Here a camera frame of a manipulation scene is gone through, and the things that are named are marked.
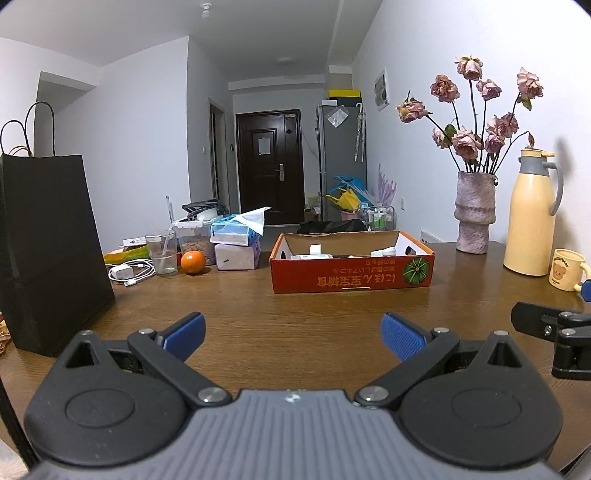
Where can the glass side door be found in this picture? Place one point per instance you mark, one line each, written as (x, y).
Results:
(219, 157)

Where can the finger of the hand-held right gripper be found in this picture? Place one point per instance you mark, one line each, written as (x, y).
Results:
(535, 321)
(587, 290)

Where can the cream bear mug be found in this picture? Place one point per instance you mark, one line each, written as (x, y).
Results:
(565, 270)

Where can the yellow green snack bag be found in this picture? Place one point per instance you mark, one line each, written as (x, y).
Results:
(134, 253)

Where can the pink textured vase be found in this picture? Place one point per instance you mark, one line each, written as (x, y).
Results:
(473, 217)

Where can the purple white tissue pack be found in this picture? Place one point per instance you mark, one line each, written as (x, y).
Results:
(235, 256)

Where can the purple feather decoration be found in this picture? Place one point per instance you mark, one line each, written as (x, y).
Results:
(387, 187)

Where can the white door notice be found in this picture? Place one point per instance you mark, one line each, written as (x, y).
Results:
(264, 146)

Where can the orange-edged cardboard box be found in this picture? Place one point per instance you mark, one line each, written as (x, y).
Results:
(351, 277)

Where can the black plastic item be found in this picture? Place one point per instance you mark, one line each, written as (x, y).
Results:
(203, 206)

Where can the black cloth cover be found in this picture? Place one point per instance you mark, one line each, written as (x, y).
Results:
(332, 227)

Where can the blue tissue pack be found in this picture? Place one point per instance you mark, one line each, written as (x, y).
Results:
(231, 230)

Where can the clear food container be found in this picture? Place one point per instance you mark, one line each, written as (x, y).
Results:
(196, 242)

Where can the round ceiling lamp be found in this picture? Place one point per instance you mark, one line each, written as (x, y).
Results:
(287, 59)

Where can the small white carton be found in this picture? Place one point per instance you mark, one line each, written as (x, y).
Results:
(135, 242)

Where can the white smoke detector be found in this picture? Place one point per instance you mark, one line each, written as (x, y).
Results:
(206, 7)

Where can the pink bin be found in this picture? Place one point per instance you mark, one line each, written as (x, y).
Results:
(348, 215)

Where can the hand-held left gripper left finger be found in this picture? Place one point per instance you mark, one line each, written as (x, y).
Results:
(187, 334)

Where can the dried pink rose bouquet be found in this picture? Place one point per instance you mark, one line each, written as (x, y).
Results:
(466, 141)

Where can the clear plastic bag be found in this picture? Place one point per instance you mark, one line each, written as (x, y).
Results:
(338, 115)

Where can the clear drinking glass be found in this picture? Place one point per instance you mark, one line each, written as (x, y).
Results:
(161, 258)

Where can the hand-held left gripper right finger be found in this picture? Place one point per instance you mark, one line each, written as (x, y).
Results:
(401, 339)

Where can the small white box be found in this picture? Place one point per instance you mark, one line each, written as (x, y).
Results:
(311, 257)

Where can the black paper bag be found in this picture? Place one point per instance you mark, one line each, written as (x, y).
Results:
(46, 240)

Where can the white folded umbrella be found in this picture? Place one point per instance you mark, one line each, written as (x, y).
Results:
(360, 131)

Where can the metal trolley with bottles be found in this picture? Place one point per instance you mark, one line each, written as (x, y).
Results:
(378, 217)

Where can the dark brown entrance door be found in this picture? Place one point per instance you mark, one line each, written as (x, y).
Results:
(268, 184)

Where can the orange fruit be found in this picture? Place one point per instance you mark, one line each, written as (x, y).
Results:
(193, 262)

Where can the yellow black box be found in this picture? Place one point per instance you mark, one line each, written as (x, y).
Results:
(345, 94)

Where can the grey refrigerator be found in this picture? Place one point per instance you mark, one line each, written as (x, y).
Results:
(341, 152)

